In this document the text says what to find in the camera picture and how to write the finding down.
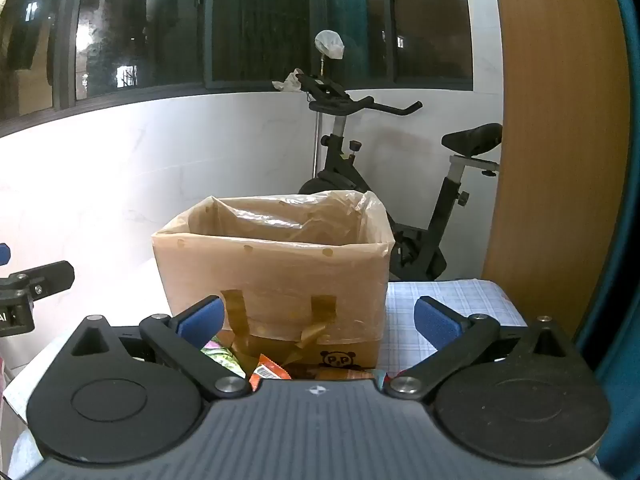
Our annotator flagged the orange red snack packet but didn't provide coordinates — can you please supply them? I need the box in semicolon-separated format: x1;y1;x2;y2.
248;353;292;394

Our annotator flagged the white crumpled cloth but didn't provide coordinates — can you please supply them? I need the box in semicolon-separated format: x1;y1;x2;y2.
271;67;307;94

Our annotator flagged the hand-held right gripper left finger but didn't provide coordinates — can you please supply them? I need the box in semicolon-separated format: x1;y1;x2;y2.
70;295;251;402

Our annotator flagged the dark framed window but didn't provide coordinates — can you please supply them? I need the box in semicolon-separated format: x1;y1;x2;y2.
0;0;474;123

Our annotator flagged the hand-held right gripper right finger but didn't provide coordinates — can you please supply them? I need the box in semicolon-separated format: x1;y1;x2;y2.
382;296;581;402

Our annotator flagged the brown cardboard box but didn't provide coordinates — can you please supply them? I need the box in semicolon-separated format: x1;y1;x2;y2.
151;191;396;380

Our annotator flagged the green snack packet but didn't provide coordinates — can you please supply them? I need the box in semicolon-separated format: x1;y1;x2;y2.
200;339;249;380

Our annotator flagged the clear packet with orange snack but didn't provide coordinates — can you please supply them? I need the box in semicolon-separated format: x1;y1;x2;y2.
310;367;377;382

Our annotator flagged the wooden door panel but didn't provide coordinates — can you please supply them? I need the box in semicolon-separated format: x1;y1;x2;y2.
482;0;632;377

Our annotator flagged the white plastic bag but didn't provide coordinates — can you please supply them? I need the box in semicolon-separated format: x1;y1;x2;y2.
314;30;346;61

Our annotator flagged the clear plastic bag liner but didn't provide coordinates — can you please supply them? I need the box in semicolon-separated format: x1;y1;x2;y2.
151;190;396;343

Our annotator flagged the metal stand pole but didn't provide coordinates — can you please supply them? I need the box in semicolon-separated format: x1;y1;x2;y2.
312;56;327;182

